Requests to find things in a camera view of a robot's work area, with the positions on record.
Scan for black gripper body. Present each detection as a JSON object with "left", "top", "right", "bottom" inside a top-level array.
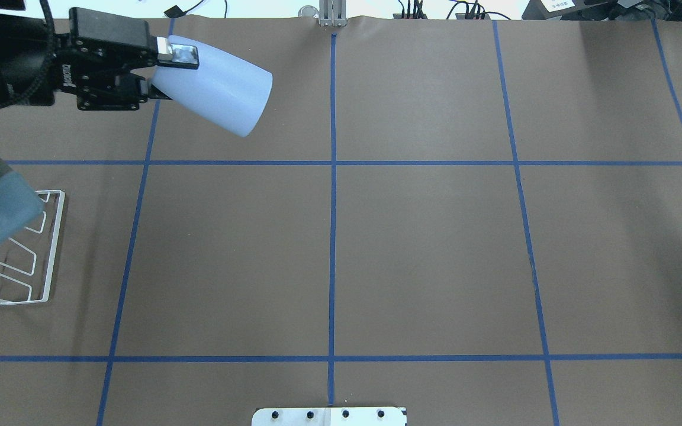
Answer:
[{"left": 51, "top": 33, "right": 140, "bottom": 111}]

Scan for light blue plastic cup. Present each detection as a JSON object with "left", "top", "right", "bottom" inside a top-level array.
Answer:
[{"left": 151, "top": 35, "right": 274, "bottom": 137}]

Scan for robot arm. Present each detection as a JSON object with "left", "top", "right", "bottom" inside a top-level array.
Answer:
[{"left": 0, "top": 1, "right": 201, "bottom": 243}]

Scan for blue tape grid lines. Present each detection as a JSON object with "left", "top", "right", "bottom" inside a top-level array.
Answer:
[{"left": 0, "top": 17, "right": 682, "bottom": 425}]

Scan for black equipment at table edge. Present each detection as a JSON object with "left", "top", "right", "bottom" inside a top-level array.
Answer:
[{"left": 520, "top": 1, "right": 682, "bottom": 22}]

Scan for aluminium frame structure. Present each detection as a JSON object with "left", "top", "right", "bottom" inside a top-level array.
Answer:
[{"left": 317, "top": 0, "right": 348, "bottom": 28}]

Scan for white wire cup holder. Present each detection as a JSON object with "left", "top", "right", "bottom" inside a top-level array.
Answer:
[{"left": 0, "top": 191, "right": 67, "bottom": 306}]

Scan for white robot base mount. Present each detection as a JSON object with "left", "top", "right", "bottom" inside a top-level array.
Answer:
[{"left": 251, "top": 406, "right": 408, "bottom": 425}]

